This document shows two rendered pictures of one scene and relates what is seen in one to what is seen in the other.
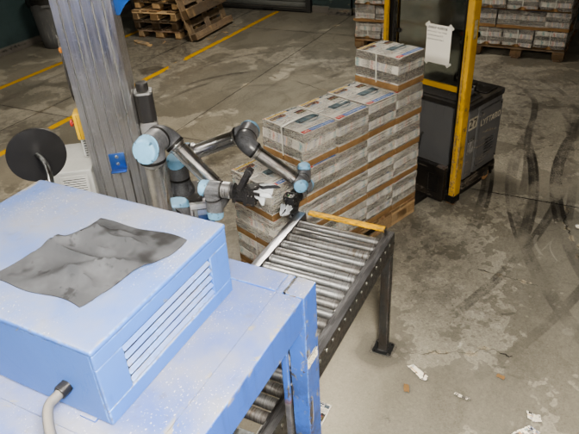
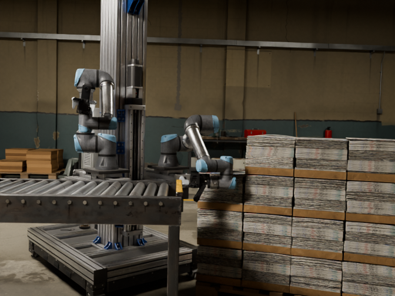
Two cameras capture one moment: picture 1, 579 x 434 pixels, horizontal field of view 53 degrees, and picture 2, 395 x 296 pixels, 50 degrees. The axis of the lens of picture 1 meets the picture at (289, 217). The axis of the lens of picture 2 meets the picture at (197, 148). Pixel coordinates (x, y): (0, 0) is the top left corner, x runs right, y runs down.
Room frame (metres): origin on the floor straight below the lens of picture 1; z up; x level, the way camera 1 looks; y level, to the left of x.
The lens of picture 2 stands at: (1.55, -2.11, 1.12)
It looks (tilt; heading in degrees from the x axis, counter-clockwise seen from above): 3 degrees down; 59
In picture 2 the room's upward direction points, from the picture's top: 1 degrees clockwise
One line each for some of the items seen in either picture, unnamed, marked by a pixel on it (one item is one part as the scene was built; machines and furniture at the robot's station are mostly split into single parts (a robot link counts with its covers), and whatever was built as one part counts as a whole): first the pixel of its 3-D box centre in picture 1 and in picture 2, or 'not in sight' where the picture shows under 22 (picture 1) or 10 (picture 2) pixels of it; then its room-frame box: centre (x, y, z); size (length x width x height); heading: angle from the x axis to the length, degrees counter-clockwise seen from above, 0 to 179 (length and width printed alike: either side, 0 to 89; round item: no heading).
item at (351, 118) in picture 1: (332, 122); (321, 157); (3.53, -0.32, 0.95); 0.38 x 0.29 x 0.23; 41
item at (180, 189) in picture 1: (180, 183); (168, 158); (2.97, 0.62, 0.87); 0.15 x 0.15 x 0.10
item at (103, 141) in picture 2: (177, 211); (106, 143); (2.47, 0.55, 0.98); 0.13 x 0.12 x 0.14; 162
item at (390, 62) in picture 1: (386, 135); not in sight; (3.91, -0.75, 0.65); 0.39 x 0.30 x 1.29; 42
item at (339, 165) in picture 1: (319, 201); (293, 239); (3.43, -0.21, 0.42); 1.17 x 0.39 x 0.83; 132
